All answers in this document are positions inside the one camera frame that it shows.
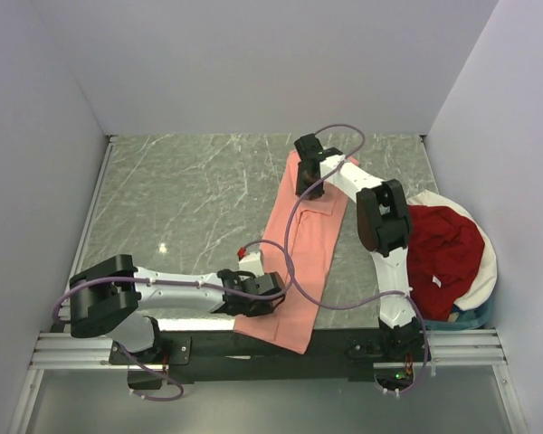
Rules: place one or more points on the aluminium frame rail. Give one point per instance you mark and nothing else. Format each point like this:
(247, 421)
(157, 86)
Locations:
(58, 351)

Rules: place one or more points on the red t shirt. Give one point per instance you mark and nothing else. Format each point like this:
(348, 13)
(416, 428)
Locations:
(444, 257)

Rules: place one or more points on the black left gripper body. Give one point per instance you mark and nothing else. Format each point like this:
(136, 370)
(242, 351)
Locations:
(259, 310)

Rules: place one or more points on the salmon pink t shirt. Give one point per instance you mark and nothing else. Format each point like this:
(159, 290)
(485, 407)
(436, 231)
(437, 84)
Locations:
(313, 236)

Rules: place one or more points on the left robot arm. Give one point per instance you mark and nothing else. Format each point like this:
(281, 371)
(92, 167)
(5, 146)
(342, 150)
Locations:
(109, 299)

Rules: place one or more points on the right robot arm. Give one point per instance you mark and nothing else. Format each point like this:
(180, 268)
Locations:
(383, 227)

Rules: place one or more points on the teal rimmed laundry basket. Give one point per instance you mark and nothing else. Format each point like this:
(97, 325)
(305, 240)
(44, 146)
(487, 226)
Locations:
(476, 318)

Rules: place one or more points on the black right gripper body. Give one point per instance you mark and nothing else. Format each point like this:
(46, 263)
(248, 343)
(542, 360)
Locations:
(302, 183)

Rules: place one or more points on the black base crossbar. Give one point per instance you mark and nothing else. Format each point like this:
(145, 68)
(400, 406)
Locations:
(214, 356)

